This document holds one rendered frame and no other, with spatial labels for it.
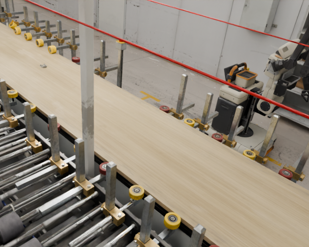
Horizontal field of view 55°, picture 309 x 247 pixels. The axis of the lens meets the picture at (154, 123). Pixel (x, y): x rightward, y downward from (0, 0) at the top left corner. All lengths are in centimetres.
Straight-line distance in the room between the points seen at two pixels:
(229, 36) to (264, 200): 371
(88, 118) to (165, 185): 55
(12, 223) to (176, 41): 473
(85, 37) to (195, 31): 416
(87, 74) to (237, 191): 102
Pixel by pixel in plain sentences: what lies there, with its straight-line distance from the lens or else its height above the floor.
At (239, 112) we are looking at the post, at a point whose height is 108.
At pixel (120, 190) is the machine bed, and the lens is 185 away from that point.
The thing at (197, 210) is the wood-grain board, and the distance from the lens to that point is 159.
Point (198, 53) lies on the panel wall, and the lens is 551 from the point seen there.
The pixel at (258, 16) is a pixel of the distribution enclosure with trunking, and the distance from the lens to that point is 463.
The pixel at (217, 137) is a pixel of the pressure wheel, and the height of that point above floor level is 90.
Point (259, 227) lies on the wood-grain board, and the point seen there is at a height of 90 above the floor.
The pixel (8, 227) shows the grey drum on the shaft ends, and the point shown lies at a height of 84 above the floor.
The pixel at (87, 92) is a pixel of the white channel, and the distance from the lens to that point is 155.
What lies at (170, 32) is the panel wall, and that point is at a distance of 583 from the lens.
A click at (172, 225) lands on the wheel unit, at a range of 149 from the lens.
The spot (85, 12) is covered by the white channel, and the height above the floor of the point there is 174.
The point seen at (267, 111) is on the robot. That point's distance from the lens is 319.
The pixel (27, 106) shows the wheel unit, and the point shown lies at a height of 109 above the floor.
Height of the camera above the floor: 205
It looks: 32 degrees down
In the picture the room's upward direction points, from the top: 7 degrees clockwise
